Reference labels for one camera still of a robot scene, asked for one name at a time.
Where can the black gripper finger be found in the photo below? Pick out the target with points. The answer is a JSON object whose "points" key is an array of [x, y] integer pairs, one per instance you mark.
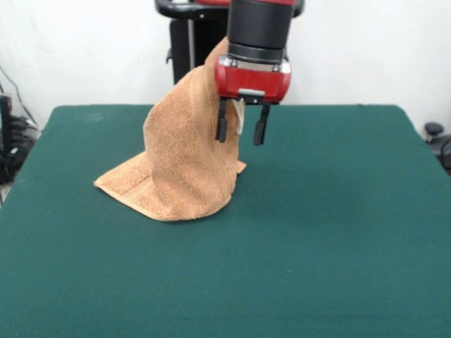
{"points": [[222, 126], [260, 130]]}

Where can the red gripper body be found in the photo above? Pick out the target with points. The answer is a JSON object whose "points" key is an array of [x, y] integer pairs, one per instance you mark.
{"points": [[253, 82]]}

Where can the tan terry towel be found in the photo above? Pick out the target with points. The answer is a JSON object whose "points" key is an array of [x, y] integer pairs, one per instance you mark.
{"points": [[183, 158]]}

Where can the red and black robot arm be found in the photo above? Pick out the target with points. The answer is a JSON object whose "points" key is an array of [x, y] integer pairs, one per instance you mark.
{"points": [[260, 28]]}

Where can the red robot base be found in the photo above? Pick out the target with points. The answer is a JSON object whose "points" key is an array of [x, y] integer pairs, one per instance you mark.
{"points": [[211, 1]]}

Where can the dark green table cloth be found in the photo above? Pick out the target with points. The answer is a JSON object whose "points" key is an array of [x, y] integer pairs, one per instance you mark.
{"points": [[282, 274]]}

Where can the black chair base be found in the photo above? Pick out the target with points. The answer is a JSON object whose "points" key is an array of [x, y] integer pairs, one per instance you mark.
{"points": [[434, 128]]}

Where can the black box with red light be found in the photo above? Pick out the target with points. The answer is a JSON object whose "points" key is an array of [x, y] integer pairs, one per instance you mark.
{"points": [[5, 119]]}

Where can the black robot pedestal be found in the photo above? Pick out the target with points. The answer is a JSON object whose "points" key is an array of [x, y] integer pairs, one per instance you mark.
{"points": [[183, 42]]}

